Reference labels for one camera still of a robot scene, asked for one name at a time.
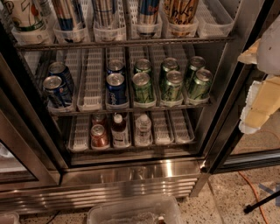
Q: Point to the blue can front far left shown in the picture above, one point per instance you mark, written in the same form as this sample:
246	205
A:
57	91

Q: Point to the open fridge glass door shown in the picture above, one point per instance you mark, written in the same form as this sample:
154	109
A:
225	147

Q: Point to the clear container corner bottom left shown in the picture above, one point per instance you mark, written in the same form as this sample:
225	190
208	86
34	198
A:
9	218

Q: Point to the green can back right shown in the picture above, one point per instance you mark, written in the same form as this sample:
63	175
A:
195	63

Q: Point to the green can front right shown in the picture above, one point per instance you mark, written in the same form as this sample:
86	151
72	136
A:
200	84

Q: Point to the stainless steel fridge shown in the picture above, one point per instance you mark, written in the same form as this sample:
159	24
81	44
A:
52	165

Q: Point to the blue can back far left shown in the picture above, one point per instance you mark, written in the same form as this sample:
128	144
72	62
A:
60	69

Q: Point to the green can back middle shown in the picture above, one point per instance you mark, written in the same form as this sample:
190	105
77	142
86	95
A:
168	65

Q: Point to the blue can back centre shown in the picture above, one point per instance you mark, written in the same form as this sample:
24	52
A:
115	66

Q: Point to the red can back bottom shelf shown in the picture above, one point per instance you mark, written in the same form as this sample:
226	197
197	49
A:
99	119

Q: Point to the red can shelf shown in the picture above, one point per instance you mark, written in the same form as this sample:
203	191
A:
99	136
99	119

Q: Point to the brown drink bottle white cap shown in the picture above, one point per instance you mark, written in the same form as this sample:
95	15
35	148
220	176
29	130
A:
119	132

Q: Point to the blue can front centre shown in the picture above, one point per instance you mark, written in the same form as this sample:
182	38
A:
116	87

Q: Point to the empty white tray middle shelf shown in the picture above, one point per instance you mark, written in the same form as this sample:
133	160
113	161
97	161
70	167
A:
90	92

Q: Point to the green soda can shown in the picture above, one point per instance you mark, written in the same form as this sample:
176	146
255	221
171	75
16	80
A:
172	86

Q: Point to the clear plastic bin on floor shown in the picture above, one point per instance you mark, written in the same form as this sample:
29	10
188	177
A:
142	210

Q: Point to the gold patterned tall can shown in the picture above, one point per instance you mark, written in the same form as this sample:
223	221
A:
180	12

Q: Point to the white tall can top shelf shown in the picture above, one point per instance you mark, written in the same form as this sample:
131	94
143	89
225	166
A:
24	14

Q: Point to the clear water bottle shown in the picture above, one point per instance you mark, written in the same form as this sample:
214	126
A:
143	130

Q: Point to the green can back left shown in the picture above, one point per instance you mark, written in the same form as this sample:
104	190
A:
142	66

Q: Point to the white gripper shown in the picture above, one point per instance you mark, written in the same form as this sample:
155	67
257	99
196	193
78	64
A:
269	50

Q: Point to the green can front left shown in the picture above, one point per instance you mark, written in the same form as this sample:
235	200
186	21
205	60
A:
143	90

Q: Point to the empty clear tray top right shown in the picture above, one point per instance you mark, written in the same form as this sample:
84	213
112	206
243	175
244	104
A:
214	20

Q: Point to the blue silver can top shelf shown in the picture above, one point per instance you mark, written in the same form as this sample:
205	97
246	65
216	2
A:
147	17

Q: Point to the black stand leg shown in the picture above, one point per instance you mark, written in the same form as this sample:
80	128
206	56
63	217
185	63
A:
250	208

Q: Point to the red can front bottom shelf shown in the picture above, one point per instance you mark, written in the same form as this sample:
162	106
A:
99	136

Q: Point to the silver striped tall can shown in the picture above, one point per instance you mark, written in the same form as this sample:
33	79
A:
105	13

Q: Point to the blue silver tall can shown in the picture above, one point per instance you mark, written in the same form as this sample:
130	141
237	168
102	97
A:
69	14

